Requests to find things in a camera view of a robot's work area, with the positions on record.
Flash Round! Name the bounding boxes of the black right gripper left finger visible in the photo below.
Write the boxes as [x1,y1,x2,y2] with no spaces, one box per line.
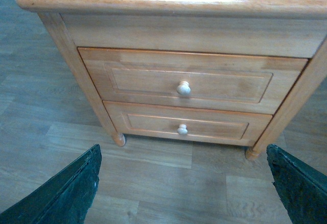
[1,144,102,223]

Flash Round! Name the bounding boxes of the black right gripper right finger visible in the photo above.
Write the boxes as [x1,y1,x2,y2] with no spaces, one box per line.
[266,144,326,223]

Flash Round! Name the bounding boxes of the wooden nightstand frame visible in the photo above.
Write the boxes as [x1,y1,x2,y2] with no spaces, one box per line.
[16,0,326,160]

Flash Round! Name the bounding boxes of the wooden drawer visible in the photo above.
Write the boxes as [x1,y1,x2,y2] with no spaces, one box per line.
[104,102,272,146]
[79,47,307,114]

